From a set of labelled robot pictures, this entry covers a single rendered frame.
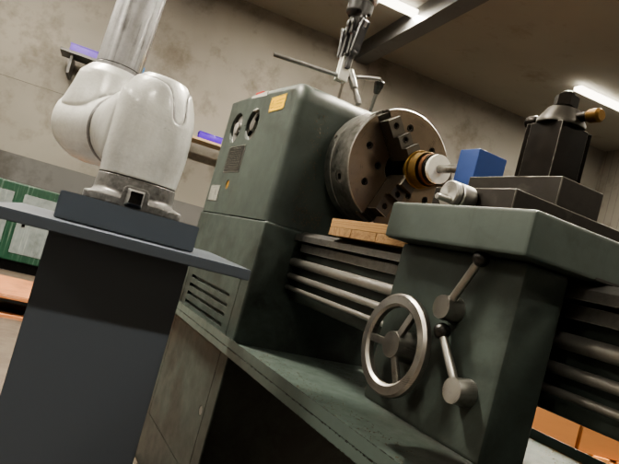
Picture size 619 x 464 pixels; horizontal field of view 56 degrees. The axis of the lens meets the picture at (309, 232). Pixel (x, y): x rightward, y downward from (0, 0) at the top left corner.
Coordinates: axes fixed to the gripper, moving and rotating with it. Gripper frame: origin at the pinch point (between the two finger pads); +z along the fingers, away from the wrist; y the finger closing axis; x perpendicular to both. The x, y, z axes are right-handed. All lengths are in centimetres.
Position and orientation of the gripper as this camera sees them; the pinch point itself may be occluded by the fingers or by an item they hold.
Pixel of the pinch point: (343, 69)
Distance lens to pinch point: 173.7
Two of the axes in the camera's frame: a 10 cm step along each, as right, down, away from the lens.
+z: -2.6, 9.6, -0.5
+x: 8.5, 2.6, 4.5
